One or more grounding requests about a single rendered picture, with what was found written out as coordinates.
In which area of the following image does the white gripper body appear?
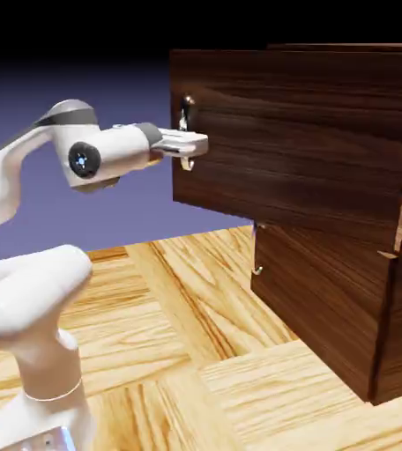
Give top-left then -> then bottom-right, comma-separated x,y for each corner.
150,127 -> 210,159

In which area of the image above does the curved silver door handle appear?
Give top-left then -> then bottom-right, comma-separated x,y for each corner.
178,94 -> 197,173

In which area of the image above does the thin silver door handle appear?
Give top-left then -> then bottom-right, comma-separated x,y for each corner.
250,220 -> 266,277

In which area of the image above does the large dark wood door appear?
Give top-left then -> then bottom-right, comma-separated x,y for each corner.
169,48 -> 402,255

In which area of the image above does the small dark wood door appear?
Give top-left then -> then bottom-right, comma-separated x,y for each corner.
250,222 -> 398,403

